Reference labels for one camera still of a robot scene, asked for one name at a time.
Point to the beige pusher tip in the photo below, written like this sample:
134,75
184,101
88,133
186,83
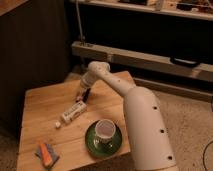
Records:
81,93

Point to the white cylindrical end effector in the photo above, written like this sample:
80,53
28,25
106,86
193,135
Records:
87,80

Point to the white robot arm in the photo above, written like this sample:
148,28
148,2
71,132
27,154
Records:
147,134

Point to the white tube bottle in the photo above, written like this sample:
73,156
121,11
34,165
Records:
70,114

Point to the metal vertical pole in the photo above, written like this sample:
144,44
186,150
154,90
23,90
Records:
81,35

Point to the white cup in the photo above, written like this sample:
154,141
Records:
105,130

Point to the green saucer plate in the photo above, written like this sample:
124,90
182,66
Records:
101,150

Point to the orange and blue sponge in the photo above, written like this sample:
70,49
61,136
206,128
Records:
46,155

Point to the wooden shelf rack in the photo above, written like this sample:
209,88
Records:
144,38

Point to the black handle on shelf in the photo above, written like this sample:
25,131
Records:
189,64

